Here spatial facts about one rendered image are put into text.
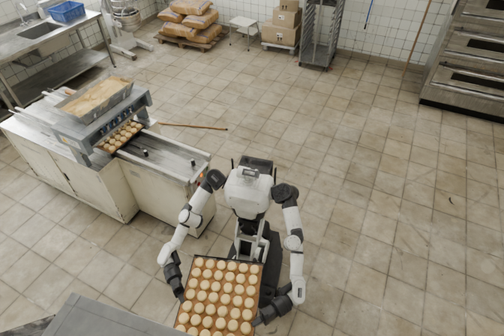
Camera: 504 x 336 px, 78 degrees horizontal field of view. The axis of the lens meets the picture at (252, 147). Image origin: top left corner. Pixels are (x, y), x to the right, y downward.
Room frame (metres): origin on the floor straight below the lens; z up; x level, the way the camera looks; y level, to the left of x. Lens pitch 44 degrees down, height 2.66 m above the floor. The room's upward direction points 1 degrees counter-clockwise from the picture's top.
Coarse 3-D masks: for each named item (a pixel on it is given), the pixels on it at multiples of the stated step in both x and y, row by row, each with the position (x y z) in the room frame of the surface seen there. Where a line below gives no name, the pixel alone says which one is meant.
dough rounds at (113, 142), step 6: (126, 126) 2.09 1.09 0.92; (132, 126) 2.09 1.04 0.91; (138, 126) 2.08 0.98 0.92; (114, 132) 2.02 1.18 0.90; (120, 132) 2.00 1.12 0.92; (126, 132) 2.01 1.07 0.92; (132, 132) 2.01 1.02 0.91; (108, 138) 1.93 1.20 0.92; (114, 138) 1.95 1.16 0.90; (120, 138) 1.92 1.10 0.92; (126, 138) 1.95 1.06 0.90; (102, 144) 1.85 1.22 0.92; (108, 144) 1.85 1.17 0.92; (114, 144) 1.87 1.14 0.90; (120, 144) 1.86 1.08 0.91; (108, 150) 1.80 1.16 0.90; (114, 150) 1.80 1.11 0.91
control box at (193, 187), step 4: (204, 164) 1.69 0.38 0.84; (208, 164) 1.70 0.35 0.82; (200, 168) 1.65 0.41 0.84; (204, 168) 1.65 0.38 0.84; (208, 168) 1.70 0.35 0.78; (196, 172) 1.60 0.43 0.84; (200, 172) 1.61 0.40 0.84; (204, 172) 1.64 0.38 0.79; (196, 176) 1.57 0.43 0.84; (204, 176) 1.63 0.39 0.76; (192, 180) 1.53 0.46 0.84; (196, 180) 1.55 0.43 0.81; (200, 180) 1.59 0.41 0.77; (192, 184) 1.50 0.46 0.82; (196, 184) 1.54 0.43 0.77; (192, 188) 1.50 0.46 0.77; (196, 188) 1.54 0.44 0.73; (192, 192) 1.51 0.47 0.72
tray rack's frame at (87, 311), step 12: (84, 300) 0.31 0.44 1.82; (60, 312) 0.28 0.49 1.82; (72, 312) 0.28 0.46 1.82; (84, 312) 0.28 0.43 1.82; (96, 312) 0.28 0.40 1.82; (108, 312) 0.28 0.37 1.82; (120, 312) 0.28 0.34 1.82; (60, 324) 0.25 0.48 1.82; (72, 324) 0.25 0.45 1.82; (84, 324) 0.25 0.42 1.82; (96, 324) 0.25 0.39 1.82; (108, 324) 0.25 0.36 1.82; (120, 324) 0.25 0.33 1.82; (132, 324) 0.25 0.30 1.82; (144, 324) 0.25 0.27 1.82; (156, 324) 0.25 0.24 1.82
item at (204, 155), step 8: (48, 96) 2.61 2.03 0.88; (56, 96) 2.58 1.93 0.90; (152, 136) 1.99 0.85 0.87; (160, 136) 1.96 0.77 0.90; (168, 144) 1.91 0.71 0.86; (176, 144) 1.87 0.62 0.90; (184, 144) 1.86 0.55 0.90; (192, 152) 1.80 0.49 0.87; (200, 152) 1.77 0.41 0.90; (208, 160) 1.72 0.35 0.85
